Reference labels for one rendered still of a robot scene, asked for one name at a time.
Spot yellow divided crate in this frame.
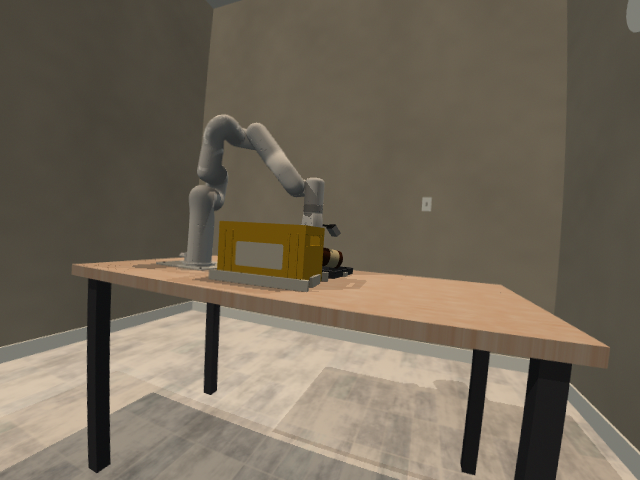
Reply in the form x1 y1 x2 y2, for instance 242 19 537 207
217 221 325 282

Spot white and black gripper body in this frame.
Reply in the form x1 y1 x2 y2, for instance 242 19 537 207
301 212 323 228

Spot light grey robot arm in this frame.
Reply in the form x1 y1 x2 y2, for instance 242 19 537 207
179 115 325 266

